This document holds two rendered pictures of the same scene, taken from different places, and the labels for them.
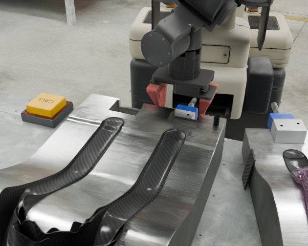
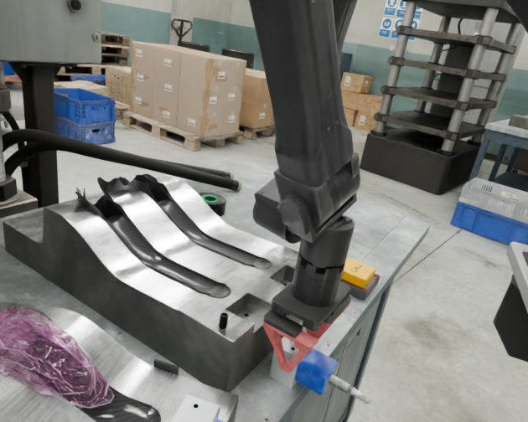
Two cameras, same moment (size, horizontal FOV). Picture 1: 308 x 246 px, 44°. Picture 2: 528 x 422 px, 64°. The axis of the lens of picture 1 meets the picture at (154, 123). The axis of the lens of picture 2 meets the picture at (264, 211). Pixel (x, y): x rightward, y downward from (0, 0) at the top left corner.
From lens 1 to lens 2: 81 cm
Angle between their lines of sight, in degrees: 85
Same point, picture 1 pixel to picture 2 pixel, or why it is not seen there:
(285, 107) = not seen: outside the picture
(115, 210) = (124, 223)
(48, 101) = (354, 269)
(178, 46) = (265, 212)
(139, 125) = (247, 275)
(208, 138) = (197, 310)
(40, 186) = (176, 209)
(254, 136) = (211, 396)
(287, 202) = (51, 314)
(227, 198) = not seen: hidden behind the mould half
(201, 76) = (301, 305)
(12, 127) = not seen: hidden behind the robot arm
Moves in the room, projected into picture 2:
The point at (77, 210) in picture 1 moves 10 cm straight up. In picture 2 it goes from (128, 203) to (129, 146)
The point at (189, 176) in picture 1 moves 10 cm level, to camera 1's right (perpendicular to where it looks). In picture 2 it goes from (149, 284) to (110, 326)
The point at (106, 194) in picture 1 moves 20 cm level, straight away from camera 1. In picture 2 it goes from (151, 231) to (271, 250)
